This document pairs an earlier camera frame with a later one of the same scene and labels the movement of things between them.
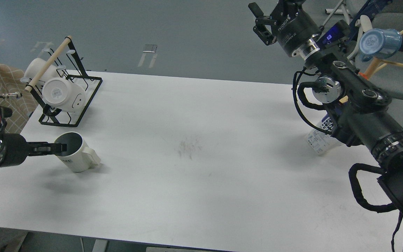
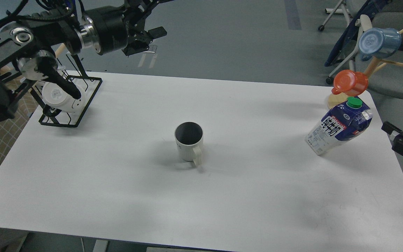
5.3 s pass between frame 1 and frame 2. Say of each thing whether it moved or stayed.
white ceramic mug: moved
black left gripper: moved
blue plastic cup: stayed
